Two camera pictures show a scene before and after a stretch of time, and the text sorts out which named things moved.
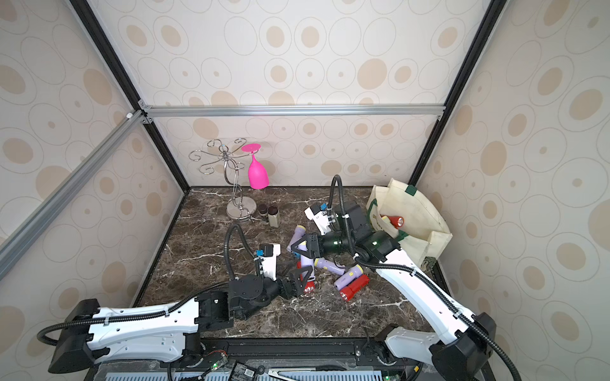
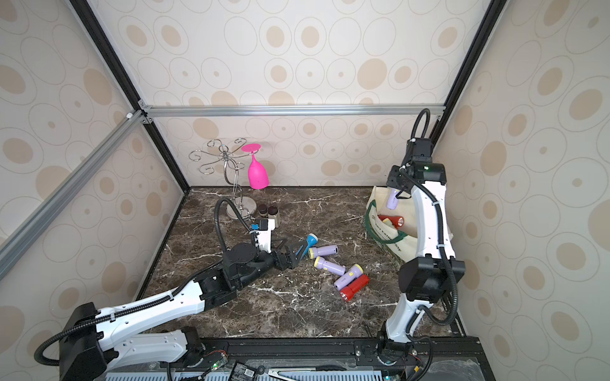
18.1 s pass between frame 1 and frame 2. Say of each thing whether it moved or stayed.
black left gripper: moved
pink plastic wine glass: stayed
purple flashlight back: moved
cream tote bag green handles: stayed
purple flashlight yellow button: stayed
